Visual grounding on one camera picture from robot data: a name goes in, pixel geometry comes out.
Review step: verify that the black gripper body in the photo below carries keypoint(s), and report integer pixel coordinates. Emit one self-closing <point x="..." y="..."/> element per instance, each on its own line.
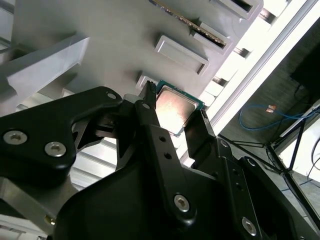
<point x="112" y="212"/>

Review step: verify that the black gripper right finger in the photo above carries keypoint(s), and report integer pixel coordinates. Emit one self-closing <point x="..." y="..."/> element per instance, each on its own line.
<point x="232" y="195"/>

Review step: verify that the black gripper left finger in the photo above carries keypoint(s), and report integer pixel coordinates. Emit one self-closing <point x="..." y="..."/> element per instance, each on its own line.
<point x="37" y="140"/>

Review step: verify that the silver CPU green edge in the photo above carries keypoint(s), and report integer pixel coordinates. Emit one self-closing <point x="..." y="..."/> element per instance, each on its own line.
<point x="175" y="110"/>

